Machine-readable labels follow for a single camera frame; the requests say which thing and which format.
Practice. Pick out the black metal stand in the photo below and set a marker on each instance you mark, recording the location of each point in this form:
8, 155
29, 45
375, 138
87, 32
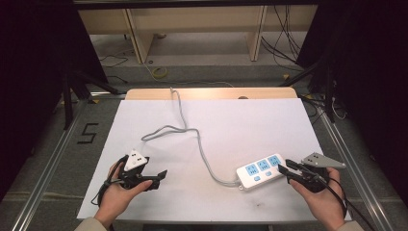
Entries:
324, 83
77, 86

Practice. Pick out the aluminium floor rail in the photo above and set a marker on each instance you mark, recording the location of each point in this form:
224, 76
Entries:
356, 166
48, 166

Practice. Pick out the wooden shelf unit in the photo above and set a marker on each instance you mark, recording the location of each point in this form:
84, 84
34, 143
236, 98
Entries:
198, 19

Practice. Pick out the person's right hand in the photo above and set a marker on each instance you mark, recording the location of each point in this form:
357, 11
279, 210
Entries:
327, 205

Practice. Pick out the white power strip blue sockets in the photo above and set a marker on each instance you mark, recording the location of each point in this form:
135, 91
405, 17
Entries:
256, 174

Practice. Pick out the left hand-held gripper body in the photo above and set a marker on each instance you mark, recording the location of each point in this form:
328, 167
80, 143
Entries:
136, 160

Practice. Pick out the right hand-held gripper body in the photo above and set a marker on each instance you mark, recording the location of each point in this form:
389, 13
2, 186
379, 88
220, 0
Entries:
316, 181

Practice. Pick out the person's left hand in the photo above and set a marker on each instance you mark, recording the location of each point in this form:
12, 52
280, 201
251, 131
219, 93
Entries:
115, 199

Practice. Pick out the black curtain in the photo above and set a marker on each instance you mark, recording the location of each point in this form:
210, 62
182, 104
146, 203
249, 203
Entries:
35, 80
369, 70

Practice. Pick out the white table sheet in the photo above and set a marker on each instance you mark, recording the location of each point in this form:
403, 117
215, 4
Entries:
224, 128

